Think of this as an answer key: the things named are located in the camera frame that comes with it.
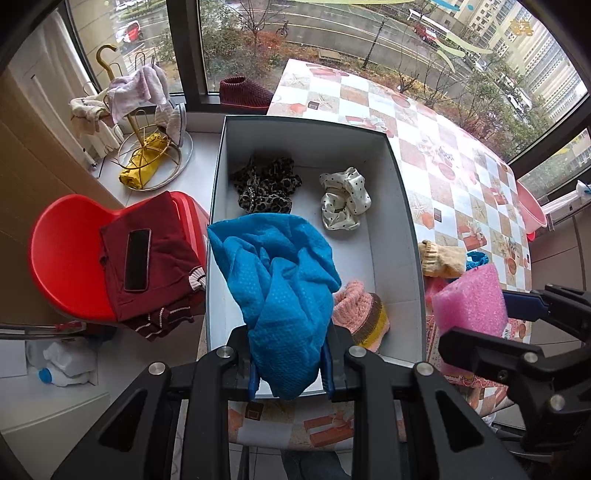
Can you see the checkered printed tablecloth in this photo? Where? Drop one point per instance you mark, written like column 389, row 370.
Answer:
column 461, row 152

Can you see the beige knit sock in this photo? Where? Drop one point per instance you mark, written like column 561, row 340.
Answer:
column 441, row 258

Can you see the metal tube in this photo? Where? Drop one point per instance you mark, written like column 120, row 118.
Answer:
column 27, row 330

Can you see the parked bicycle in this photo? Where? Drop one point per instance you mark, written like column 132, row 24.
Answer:
column 282, row 28

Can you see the pink plastic basin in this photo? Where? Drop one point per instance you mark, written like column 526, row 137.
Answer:
column 531, row 207

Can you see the pink striped knit sock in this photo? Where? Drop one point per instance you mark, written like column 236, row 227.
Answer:
column 358, row 314

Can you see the red plastic chair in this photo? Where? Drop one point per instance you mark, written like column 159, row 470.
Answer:
column 64, row 249

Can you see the person's trouser leg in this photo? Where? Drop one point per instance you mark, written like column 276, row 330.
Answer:
column 314, row 468

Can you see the maroon sweater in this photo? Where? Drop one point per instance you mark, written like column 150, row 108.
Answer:
column 171, row 249

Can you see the cream cloth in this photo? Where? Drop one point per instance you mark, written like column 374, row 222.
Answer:
column 90, row 115

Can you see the yellow folded umbrella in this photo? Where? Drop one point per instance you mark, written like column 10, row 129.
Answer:
column 143, row 164

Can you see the white jug with blue cap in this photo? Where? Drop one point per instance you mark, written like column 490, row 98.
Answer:
column 64, row 360

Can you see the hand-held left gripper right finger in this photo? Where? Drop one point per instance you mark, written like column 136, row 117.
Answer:
column 327, row 374

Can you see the white polka dot scrunchie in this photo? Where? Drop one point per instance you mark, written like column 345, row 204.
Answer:
column 344, row 203

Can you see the wooden bench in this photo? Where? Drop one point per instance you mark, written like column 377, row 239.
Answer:
column 330, row 55

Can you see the maroon knit slipper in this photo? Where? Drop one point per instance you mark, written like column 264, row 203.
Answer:
column 244, row 92

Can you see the leopard print scrunchie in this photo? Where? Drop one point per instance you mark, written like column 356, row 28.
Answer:
column 263, row 184

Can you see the teal blue knit scarf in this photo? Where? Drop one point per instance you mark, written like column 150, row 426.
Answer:
column 277, row 286
column 478, row 262

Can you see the red patterned paper box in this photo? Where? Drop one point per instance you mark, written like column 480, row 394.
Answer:
column 434, row 346

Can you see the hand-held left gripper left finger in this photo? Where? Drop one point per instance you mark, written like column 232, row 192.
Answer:
column 253, row 383

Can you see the red plastic basin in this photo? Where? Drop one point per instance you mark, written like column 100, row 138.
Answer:
column 531, row 234

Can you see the red car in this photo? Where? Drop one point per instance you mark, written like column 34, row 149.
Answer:
column 129, row 32

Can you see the grey quilted slipper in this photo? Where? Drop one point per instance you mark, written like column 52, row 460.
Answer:
column 171, row 122

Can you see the grey cardboard box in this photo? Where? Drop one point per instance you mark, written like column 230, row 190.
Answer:
column 304, row 157

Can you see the pink foam sponge block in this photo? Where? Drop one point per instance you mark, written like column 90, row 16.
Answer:
column 471, row 300

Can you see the black smartphone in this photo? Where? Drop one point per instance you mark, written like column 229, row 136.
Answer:
column 137, row 261

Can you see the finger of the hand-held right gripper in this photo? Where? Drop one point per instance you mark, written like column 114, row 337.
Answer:
column 519, row 304
column 485, row 355

